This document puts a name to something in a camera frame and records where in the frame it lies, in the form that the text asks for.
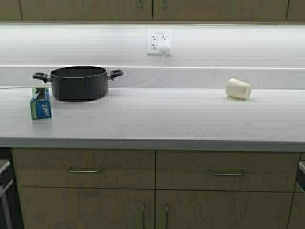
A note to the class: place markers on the cabinet door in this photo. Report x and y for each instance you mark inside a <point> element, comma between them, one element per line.
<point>181,209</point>
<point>85,208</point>
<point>10,10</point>
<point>296,11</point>
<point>297,214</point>
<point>220,10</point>
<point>86,10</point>

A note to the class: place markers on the black cooking pot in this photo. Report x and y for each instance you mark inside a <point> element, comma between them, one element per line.
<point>78,83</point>

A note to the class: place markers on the white paper cup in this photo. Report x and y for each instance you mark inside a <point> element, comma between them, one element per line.
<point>238,89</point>

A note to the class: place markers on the middle lower drawer front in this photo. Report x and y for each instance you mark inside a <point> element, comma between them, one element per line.
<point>226,171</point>

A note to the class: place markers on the drawer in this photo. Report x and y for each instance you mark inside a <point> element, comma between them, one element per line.
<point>88,168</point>
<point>226,171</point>

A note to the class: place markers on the blue Ziploc box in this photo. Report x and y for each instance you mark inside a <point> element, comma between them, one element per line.
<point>40,105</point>

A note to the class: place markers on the left lower drawer front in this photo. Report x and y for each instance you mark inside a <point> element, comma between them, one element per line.
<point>88,168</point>

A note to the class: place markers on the white wall outlet plate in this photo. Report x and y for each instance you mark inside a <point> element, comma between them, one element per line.
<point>159,42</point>

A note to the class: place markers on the right robot base rail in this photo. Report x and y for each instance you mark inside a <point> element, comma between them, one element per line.
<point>300,176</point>

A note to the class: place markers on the left robot base rail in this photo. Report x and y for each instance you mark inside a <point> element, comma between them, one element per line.
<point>5,183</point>

